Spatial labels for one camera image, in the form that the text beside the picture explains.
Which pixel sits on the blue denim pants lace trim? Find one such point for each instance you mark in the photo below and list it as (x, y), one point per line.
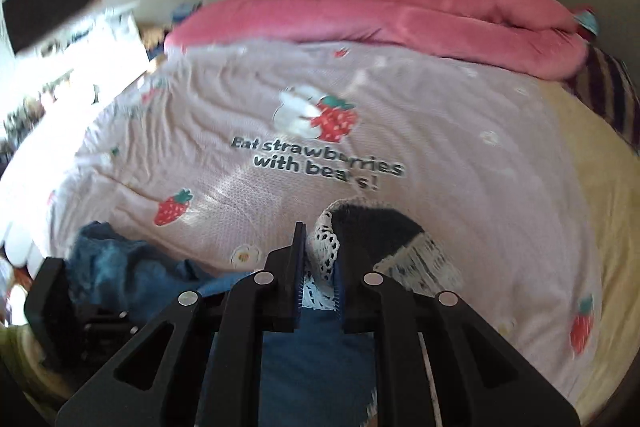
(310, 357)

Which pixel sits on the white cabinet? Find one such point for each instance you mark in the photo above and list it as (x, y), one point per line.
(100, 47)

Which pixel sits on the striped pillow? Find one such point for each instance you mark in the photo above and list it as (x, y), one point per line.
(610, 92)

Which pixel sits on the black television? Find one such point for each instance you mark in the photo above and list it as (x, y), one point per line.
(45, 7)

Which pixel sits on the teal patterned cloth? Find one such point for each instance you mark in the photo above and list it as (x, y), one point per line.
(586, 21)

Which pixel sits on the pink quilt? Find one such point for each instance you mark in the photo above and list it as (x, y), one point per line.
(350, 7)

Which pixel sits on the yellow bed sheet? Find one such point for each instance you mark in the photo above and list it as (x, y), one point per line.
(600, 207)

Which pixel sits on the strawberry print blanket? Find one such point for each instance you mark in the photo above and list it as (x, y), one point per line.
(400, 132)

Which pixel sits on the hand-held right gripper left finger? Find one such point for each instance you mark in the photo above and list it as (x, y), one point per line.
(298, 287)

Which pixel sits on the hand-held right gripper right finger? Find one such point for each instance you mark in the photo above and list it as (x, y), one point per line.
(339, 294)

